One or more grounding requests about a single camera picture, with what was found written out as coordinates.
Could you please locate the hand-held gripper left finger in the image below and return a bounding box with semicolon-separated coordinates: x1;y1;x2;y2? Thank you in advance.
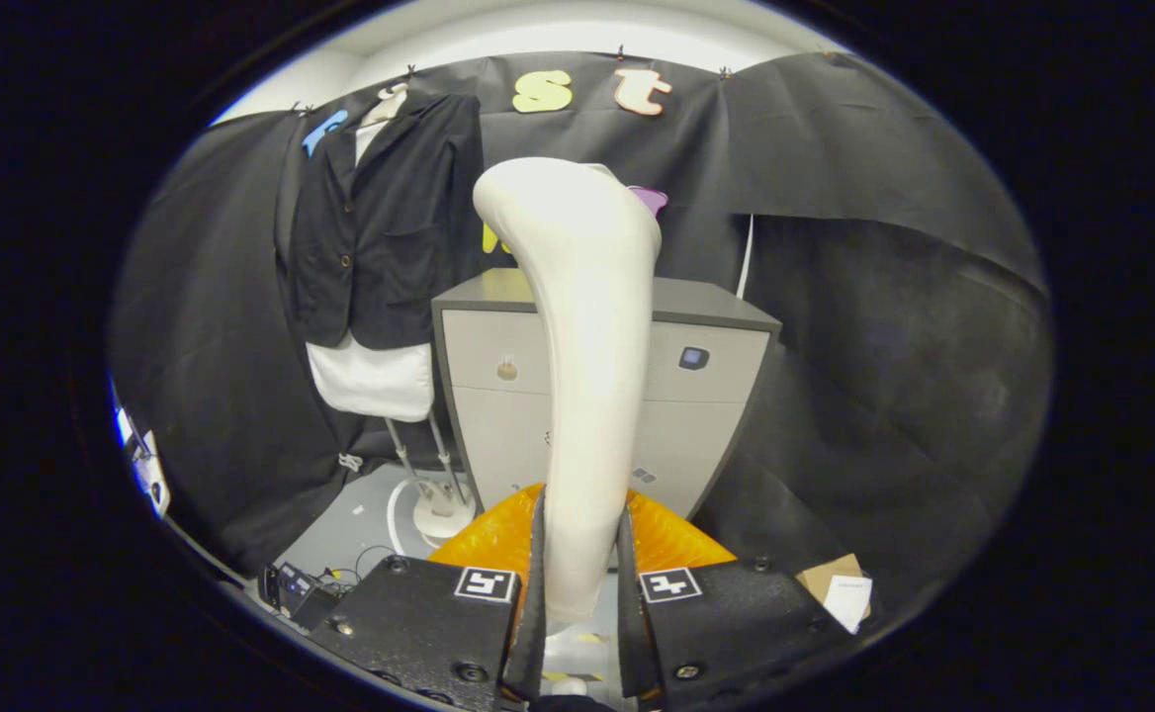
309;485;549;712

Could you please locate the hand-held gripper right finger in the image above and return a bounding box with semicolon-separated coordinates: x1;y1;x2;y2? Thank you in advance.
617;483;855;712

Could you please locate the garment steamer base stand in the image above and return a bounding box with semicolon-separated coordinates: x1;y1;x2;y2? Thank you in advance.
385;415;480;553

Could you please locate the white garment steamer nozzle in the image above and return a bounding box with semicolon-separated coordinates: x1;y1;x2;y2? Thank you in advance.
472;156;663;626

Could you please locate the black suit jacket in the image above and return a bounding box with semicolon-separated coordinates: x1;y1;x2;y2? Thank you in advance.
276;91;485;352

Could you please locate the cardboard piece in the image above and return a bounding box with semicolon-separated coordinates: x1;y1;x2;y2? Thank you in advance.
797;554;865;606

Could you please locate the white paper slip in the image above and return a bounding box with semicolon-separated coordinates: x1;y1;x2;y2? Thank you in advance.
825;576;874;635

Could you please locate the grey cabinet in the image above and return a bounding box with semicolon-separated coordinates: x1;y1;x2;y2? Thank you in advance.
431;267;782;520

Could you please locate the small black box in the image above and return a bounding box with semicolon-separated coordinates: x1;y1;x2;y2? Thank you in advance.
261;562;343;630

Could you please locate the white plastic object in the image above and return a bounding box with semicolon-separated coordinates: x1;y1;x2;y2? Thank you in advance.
113;396;172;518

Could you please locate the black backdrop cloth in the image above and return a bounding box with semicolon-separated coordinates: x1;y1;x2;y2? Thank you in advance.
108;49;1051;614

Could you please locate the thin white cable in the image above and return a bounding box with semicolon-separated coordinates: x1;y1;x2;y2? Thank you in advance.
736;213;755;301

